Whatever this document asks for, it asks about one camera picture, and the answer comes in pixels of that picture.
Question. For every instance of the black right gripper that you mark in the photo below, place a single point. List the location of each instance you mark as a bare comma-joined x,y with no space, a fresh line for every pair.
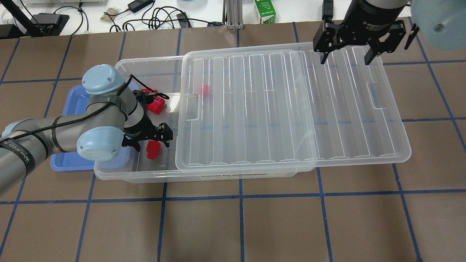
368,16

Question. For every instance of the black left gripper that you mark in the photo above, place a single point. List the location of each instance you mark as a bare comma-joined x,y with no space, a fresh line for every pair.
139,127

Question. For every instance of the clear plastic box lid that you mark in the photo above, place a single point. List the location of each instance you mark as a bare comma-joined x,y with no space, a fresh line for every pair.
355,116

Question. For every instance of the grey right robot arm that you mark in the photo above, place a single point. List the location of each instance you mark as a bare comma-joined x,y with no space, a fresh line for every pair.
442,22

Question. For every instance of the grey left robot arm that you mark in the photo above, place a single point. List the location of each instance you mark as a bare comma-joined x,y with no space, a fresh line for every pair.
115,117

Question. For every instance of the clear plastic storage box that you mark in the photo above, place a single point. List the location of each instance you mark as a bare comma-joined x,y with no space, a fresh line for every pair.
156,167

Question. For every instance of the red block in cluster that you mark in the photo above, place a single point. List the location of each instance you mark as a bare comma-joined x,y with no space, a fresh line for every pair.
157,106

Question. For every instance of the blue plastic tray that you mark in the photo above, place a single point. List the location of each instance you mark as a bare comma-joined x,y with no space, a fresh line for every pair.
76,103

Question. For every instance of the green white carton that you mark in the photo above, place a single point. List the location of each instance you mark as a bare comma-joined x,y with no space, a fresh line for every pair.
265,11

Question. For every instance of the black power adapter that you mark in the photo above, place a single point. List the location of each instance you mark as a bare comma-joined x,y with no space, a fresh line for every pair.
137,5

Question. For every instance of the aluminium frame post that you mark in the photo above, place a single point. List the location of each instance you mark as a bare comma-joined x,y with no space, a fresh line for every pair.
233,14

